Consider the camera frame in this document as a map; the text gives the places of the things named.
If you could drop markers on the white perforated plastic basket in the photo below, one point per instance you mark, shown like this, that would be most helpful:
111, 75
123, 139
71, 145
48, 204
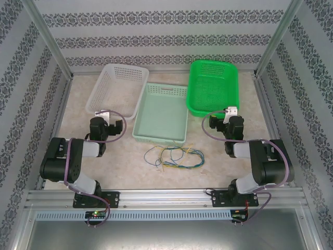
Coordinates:
114, 91

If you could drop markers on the mint plastic basket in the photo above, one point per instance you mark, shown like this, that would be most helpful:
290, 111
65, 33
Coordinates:
161, 117

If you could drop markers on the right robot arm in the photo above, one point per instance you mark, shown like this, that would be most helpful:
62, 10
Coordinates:
275, 166

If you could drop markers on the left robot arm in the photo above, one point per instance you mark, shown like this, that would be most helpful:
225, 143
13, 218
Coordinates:
54, 161

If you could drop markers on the bright green plastic basket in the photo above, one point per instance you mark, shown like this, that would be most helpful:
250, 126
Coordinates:
210, 88

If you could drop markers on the grey metal panel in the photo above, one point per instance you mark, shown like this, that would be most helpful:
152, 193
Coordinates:
166, 234

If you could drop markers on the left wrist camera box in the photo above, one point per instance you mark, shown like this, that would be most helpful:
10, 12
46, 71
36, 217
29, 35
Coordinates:
102, 114

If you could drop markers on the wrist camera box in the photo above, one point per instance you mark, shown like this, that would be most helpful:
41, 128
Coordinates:
231, 112
102, 114

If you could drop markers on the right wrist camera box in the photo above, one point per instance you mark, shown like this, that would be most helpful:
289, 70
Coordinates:
231, 112

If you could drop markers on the aluminium side rail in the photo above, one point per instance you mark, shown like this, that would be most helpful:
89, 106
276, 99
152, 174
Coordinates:
268, 114
60, 114

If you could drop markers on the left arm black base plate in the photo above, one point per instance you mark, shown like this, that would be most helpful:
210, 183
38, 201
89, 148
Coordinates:
114, 199

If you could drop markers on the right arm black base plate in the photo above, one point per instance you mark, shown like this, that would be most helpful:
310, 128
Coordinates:
218, 199

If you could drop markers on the aluminium mounting rail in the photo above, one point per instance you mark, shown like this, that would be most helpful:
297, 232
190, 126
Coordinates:
166, 198

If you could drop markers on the aluminium frame post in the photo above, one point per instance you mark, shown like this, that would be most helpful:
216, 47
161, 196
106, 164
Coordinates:
46, 36
278, 36

